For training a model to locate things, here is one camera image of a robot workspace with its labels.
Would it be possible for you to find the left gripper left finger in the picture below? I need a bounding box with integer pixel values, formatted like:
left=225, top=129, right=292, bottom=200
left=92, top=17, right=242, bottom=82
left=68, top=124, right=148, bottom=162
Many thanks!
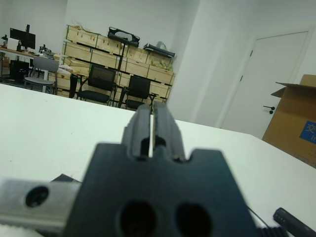
left=122, top=104, right=152, bottom=161

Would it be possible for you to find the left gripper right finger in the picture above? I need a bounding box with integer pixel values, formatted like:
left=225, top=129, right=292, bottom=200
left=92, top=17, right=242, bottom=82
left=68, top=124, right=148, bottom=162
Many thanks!
left=153, top=101, right=186, bottom=163

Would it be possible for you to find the black box lid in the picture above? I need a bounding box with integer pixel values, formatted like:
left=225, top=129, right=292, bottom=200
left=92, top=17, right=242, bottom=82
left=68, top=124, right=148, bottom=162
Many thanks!
left=273, top=207, right=316, bottom=237

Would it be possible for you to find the brown cardboard box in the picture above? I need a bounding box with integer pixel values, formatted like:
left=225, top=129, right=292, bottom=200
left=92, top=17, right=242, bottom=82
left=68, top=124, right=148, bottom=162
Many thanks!
left=262, top=74, right=316, bottom=169

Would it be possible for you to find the black mesh office chair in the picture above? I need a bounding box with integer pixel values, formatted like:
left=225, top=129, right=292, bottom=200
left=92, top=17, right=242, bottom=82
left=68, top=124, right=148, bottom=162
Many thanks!
left=77, top=64, right=119, bottom=107
left=122, top=75, right=160, bottom=111

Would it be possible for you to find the wooden shipping crate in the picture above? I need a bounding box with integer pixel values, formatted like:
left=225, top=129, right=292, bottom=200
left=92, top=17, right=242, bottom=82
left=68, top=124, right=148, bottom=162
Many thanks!
left=148, top=67, right=176, bottom=85
left=96, top=34, right=125, bottom=54
left=91, top=50, right=121, bottom=70
left=127, top=45, right=149, bottom=63
left=48, top=70, right=73, bottom=96
left=63, top=41, right=93, bottom=62
left=66, top=24, right=98, bottom=47
left=125, top=59, right=150, bottom=77

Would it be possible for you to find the wooden crate with green filling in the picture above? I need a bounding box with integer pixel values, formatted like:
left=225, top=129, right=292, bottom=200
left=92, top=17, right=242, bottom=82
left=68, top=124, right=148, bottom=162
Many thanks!
left=148, top=55, right=174, bottom=72

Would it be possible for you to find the black fabric carry tray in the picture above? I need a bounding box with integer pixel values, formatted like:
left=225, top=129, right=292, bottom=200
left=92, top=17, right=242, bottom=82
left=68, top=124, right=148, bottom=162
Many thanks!
left=108, top=26, right=141, bottom=47
left=143, top=42, right=177, bottom=58

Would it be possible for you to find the grey plastic chair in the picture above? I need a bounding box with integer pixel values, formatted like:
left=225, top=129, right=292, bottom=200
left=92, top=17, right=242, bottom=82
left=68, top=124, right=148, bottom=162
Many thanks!
left=24, top=56, right=60, bottom=95

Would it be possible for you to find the white room door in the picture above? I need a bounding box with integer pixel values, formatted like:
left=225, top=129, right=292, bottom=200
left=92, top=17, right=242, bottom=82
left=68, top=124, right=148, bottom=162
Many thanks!
left=221, top=31, right=310, bottom=139

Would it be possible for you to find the black computer tower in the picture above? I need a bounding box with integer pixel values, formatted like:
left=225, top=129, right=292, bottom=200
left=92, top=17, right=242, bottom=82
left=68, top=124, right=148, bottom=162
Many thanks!
left=9, top=60, right=31, bottom=82

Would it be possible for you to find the black computer monitor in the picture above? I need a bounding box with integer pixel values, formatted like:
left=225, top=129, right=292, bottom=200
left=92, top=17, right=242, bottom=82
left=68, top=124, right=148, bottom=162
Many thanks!
left=9, top=27, right=36, bottom=50

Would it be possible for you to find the white framed wooden desk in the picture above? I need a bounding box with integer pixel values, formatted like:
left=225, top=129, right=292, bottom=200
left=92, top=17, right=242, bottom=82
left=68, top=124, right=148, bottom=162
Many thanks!
left=0, top=46, right=50, bottom=82

